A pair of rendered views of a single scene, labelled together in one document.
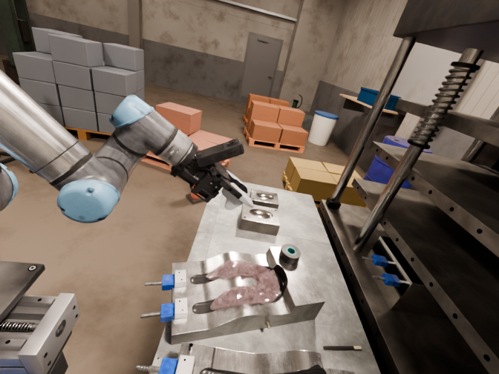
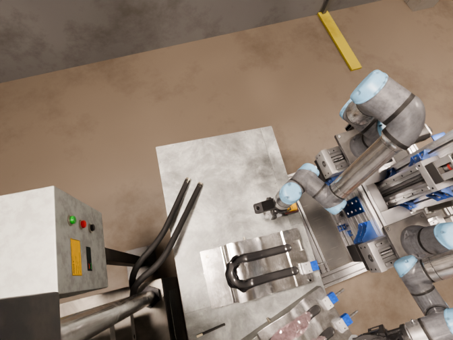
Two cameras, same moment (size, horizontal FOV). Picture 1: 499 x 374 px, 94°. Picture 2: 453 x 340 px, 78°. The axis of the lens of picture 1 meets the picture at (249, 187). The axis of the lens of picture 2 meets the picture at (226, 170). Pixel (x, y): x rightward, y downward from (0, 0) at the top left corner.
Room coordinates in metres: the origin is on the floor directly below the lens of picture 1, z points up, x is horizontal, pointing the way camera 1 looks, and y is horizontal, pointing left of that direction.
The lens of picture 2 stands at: (0.21, -0.43, 2.28)
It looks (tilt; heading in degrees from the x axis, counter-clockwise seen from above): 69 degrees down; 161
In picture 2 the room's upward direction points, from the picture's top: 11 degrees clockwise
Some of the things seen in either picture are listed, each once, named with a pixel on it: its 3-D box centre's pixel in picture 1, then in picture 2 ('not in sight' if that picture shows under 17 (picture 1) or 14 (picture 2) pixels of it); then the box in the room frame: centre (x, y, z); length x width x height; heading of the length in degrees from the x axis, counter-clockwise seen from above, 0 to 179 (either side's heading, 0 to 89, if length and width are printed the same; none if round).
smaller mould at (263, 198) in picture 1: (263, 200); not in sight; (1.22, -0.10, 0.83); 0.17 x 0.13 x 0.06; 95
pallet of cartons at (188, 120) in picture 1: (188, 139); not in sight; (3.12, 1.01, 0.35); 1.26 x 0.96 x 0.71; 92
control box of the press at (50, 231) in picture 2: not in sight; (110, 257); (0.06, -0.90, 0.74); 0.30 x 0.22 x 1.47; 5
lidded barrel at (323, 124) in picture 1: (321, 128); not in sight; (5.96, -1.42, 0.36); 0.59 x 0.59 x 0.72
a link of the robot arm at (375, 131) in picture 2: not in sight; (382, 131); (-0.27, 0.44, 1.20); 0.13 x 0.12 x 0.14; 39
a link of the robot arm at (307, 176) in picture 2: not in sight; (307, 180); (-0.07, 0.01, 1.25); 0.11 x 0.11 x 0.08; 39
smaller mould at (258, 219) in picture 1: (259, 218); not in sight; (1.02, -0.09, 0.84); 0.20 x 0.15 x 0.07; 95
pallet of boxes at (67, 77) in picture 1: (90, 88); not in sight; (3.47, 2.65, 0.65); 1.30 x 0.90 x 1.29; 103
